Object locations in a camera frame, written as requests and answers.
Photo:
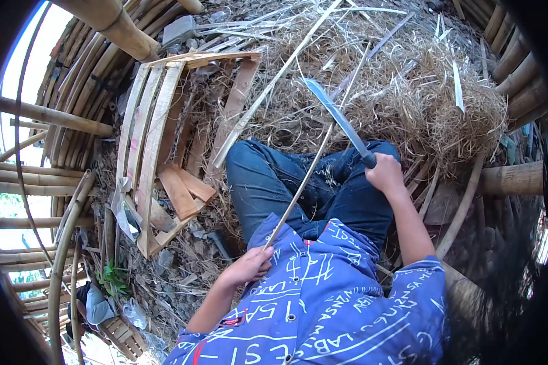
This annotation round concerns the person's left hand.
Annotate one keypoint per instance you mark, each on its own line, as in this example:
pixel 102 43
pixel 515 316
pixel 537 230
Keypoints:
pixel 246 268

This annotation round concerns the person's right hand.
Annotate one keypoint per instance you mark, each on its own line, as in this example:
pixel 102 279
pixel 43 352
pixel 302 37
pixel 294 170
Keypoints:
pixel 385 175

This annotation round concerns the person's left fingers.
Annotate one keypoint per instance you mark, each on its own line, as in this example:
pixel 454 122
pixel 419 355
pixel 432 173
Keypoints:
pixel 260 264

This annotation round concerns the person's left thumb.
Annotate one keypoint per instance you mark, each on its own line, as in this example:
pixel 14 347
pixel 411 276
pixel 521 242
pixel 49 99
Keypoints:
pixel 258 252

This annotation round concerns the person's right fingers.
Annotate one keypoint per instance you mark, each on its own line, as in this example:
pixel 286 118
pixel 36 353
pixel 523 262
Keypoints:
pixel 378 172

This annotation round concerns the thin bamboo strip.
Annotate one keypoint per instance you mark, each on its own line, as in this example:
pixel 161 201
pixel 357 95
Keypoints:
pixel 317 150

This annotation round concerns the long machete knife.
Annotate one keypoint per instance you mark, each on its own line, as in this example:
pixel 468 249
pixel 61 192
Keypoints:
pixel 338 119

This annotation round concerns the person's legs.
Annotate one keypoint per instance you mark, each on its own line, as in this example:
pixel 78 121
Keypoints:
pixel 310 187

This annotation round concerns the person's body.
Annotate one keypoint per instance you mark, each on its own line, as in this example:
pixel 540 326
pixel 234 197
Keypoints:
pixel 319 301

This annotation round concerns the pile of bamboo shavings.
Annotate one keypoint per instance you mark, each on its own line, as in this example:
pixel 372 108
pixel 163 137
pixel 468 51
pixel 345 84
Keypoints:
pixel 383 86

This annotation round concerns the curved bamboo pole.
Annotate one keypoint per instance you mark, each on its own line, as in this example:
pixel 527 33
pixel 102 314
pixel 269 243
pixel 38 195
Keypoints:
pixel 461 210

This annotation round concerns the long flat bamboo strip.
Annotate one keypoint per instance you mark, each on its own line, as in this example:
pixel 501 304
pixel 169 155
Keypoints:
pixel 274 86

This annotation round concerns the wooden slat pallet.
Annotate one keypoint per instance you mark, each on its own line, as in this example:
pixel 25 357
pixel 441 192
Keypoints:
pixel 164 146

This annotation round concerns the stack of bamboo poles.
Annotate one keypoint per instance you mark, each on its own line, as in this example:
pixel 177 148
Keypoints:
pixel 513 59

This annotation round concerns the bamboo pole fence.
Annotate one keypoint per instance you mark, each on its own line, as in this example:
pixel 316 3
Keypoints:
pixel 41 200

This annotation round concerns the grey stone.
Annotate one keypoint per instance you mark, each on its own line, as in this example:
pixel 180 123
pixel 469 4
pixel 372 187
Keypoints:
pixel 179 30

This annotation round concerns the thick bamboo pole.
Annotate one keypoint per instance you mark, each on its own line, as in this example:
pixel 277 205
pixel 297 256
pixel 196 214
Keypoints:
pixel 114 25

